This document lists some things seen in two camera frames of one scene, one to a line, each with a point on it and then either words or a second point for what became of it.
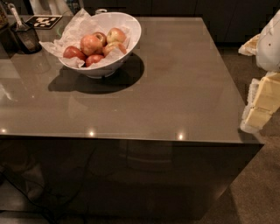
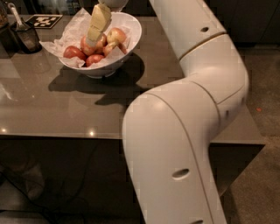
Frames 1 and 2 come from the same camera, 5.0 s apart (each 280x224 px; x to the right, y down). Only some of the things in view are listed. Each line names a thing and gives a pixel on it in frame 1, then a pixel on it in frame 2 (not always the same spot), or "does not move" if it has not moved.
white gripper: [269, 48] -> [114, 2]
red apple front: [93, 59] does not move
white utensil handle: [15, 14] does not move
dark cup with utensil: [25, 38] does not move
